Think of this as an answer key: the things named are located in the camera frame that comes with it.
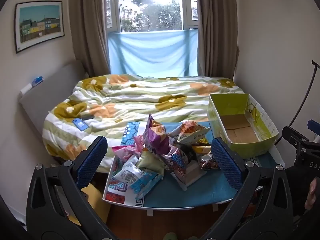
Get person's right hand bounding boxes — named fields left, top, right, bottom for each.
left=304, top=177, right=320, bottom=211

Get grey padded headboard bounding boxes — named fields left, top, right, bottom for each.
left=19, top=60, right=85, bottom=143

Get blue phone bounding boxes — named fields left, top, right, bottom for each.
left=72, top=118, right=88, bottom=130

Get white framed window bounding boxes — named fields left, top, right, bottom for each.
left=105, top=0, right=200, bottom=34

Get pink snack packet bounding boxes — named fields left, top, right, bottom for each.
left=112, top=135, right=143, bottom=165

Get yellow snack packet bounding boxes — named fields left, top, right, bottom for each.
left=194, top=144, right=213, bottom=154

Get light blue hanging cloth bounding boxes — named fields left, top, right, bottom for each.
left=107, top=29, right=199, bottom=78

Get yellow bag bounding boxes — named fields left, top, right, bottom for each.
left=67, top=182, right=112, bottom=228

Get clear cake packet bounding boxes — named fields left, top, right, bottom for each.
left=170, top=162, right=208, bottom=192

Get brown curtain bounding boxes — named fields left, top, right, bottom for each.
left=69, top=0, right=118, bottom=77
left=196, top=0, right=240, bottom=80

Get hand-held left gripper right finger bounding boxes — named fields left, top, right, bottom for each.
left=200, top=137, right=294, bottom=240

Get pile of mixed snack bags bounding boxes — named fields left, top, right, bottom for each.
left=111, top=114, right=220, bottom=200

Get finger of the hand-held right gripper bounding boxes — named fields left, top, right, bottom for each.
left=307, top=119, right=320, bottom=132
left=282, top=126, right=313, bottom=146

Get blue white plastic object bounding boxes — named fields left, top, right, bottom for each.
left=21, top=76, right=44, bottom=93

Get green cardboard box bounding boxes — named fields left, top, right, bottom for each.
left=207, top=93, right=279, bottom=159

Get floral green blanket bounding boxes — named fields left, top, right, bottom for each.
left=41, top=74, right=247, bottom=174

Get green slippers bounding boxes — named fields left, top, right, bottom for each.
left=162, top=232, right=200, bottom=240

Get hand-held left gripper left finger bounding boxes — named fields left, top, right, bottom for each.
left=26, top=135, right=118, bottom=240

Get black curved rod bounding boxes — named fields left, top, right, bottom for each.
left=290, top=60, right=320, bottom=128

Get framed house picture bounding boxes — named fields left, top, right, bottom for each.
left=14, top=1, right=65, bottom=54

